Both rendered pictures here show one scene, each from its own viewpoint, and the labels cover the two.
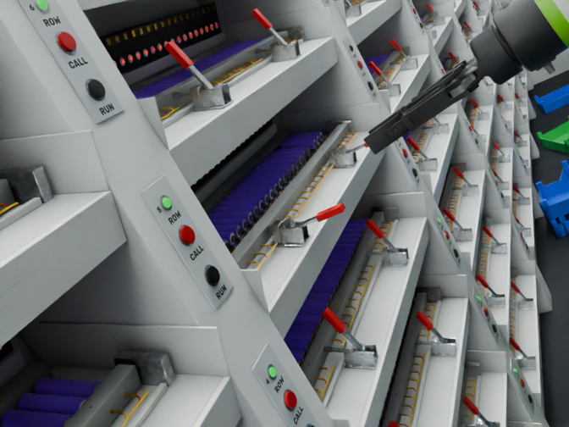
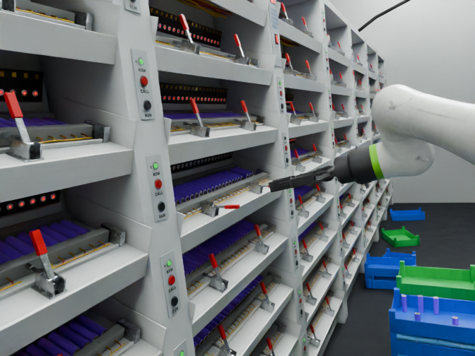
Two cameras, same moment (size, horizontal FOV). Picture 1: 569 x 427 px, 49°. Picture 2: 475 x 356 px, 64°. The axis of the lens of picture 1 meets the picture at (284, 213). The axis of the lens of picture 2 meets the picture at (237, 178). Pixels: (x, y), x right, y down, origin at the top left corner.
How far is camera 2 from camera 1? 0.17 m
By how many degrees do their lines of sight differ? 6
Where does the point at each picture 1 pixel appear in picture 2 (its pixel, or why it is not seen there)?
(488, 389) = (284, 342)
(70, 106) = (133, 107)
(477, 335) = (290, 311)
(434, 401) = (249, 328)
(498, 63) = (343, 173)
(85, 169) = (127, 136)
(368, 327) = (230, 273)
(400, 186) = (281, 216)
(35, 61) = (126, 83)
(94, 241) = (116, 167)
